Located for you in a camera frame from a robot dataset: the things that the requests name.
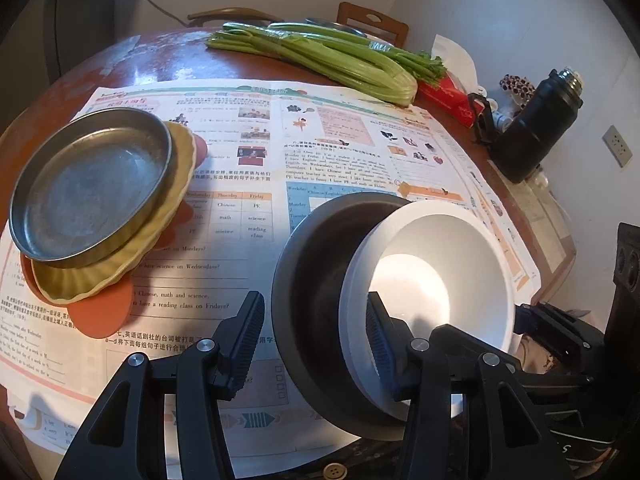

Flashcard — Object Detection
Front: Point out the white foam bowl red print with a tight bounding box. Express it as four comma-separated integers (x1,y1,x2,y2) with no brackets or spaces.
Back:
339,201,516,421

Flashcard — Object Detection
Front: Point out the stainless steel bowl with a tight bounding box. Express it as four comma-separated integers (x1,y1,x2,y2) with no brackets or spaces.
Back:
271,192,453,443

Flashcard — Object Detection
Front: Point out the wooden chair with curved back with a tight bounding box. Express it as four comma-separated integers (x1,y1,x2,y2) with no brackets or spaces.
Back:
187,7,283,28

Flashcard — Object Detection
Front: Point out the dark floral clothing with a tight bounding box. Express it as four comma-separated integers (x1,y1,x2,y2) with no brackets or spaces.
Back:
235,435,416,480

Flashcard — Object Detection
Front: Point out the orange lobed plate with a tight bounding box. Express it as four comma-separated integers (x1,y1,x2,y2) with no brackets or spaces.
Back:
20,135,208,338

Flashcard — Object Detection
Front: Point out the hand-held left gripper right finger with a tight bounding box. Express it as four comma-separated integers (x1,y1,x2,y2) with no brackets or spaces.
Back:
366,291,576,480

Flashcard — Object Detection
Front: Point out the wall power socket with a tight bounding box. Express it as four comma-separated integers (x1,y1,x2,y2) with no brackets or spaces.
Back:
601,125,633,167

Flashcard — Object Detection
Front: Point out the green celery bunch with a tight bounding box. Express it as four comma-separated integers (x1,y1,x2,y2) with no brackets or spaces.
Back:
267,21,446,83
206,21,418,107

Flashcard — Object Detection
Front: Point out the yellow shell-shaped plate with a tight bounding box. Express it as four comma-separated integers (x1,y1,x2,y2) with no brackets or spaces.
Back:
31,121,197,305

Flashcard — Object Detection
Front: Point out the small steel basin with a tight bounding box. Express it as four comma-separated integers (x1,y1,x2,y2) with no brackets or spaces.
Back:
302,17,368,36

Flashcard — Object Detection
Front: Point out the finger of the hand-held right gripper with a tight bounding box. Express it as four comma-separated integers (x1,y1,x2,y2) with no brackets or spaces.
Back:
517,304,608,376

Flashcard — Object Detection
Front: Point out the grey refrigerator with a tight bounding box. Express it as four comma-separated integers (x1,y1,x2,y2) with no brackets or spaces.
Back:
42,0,121,73

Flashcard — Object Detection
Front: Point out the round metal plate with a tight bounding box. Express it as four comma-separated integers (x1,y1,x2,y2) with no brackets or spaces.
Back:
8,108,173,268

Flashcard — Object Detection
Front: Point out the white tissue sheet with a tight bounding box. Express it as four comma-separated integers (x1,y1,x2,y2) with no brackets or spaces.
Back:
431,34,481,93

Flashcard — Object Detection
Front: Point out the dotted patterned ornament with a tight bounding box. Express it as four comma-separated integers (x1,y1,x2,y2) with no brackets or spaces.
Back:
500,74,537,108

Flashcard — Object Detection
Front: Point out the wooden chair with flat back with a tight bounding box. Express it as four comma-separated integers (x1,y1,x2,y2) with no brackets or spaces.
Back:
336,1,410,48

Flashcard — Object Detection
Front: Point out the printed newspaper sheet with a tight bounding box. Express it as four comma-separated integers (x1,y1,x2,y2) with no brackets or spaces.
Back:
0,82,542,461

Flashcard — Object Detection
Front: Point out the black thermos bottle with strap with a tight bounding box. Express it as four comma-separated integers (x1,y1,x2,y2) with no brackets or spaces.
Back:
467,67,585,184

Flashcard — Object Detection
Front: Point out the red tissue packet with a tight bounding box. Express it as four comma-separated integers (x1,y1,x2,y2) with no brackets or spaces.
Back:
416,72,493,128

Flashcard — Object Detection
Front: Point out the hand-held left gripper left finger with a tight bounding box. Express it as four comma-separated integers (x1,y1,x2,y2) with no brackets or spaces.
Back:
54,291,266,480

